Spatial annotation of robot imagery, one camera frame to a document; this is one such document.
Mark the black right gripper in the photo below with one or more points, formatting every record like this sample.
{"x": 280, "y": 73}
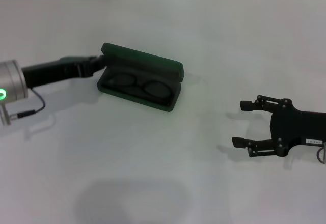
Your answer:
{"x": 293, "y": 127}

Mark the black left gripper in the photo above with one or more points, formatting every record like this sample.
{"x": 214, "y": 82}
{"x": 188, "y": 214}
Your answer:
{"x": 51, "y": 71}

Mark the green glasses case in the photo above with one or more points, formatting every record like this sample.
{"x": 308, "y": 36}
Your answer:
{"x": 142, "y": 61}

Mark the black glasses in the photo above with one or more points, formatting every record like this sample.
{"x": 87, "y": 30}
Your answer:
{"x": 139, "y": 86}

